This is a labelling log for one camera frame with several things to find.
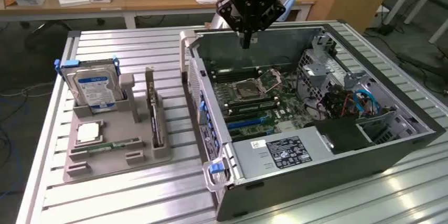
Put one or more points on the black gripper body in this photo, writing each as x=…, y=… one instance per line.
x=254, y=3

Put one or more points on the graphics card with metal bracket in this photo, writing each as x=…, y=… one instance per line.
x=155, y=119

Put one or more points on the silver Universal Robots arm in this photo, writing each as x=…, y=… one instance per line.
x=220, y=19

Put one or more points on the wooden desk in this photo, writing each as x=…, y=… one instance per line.
x=158, y=1

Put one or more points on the metal socket cover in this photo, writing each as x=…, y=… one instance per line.
x=271, y=79

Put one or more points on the metal drive cage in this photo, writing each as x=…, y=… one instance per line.
x=322, y=77

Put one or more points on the CPU socket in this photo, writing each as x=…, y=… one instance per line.
x=248, y=89

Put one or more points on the green motherboard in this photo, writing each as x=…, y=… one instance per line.
x=280, y=103

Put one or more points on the green RAM stick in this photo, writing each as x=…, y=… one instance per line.
x=252, y=107
x=104, y=147

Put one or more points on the black chair base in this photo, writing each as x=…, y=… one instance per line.
x=423, y=62
x=46, y=28

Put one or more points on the hard disk in blue caddy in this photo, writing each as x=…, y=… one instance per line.
x=92, y=87

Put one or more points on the grey power supply with label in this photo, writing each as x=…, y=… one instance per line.
x=298, y=150

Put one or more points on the blue case latch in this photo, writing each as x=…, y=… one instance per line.
x=216, y=169

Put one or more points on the silver CPU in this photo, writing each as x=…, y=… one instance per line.
x=87, y=132

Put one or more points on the grey parts rack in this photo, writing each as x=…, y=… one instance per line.
x=115, y=161

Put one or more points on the open black PC case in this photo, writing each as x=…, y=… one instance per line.
x=315, y=182

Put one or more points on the white table frame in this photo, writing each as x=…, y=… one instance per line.
x=403, y=1

